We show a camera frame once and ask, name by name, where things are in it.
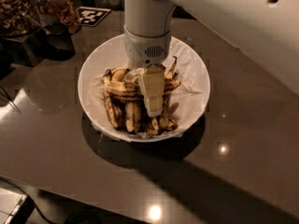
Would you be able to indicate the black white marker tag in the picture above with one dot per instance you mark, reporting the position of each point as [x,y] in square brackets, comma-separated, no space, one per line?
[91,16]

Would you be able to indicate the glass jar of snacks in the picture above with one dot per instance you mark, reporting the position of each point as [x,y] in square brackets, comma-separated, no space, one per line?
[64,10]

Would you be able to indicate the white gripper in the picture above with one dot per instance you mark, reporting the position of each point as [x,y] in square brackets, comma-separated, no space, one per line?
[146,50]

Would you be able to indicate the left spotted banana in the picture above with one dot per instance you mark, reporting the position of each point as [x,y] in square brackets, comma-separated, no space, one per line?
[114,112]

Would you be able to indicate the far right spotted banana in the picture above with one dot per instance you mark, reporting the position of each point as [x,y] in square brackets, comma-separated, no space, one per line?
[164,117]

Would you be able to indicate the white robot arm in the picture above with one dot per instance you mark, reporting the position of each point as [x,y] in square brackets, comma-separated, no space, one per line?
[267,31]

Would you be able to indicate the grey box bottom left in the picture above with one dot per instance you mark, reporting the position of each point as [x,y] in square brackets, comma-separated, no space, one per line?
[12,207]

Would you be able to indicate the black scoop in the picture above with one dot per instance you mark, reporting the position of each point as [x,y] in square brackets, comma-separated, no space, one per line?
[56,42]

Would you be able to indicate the white round bowl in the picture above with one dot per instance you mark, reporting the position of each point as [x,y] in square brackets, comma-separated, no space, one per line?
[102,53]

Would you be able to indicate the glass jar of nuts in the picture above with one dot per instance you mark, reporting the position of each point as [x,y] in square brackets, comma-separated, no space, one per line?
[12,21]

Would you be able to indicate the crosswise spotted banana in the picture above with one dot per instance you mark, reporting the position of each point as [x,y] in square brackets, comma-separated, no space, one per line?
[122,88]

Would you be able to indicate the middle spotted banana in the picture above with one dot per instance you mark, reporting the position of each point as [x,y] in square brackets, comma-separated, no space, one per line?
[133,114]

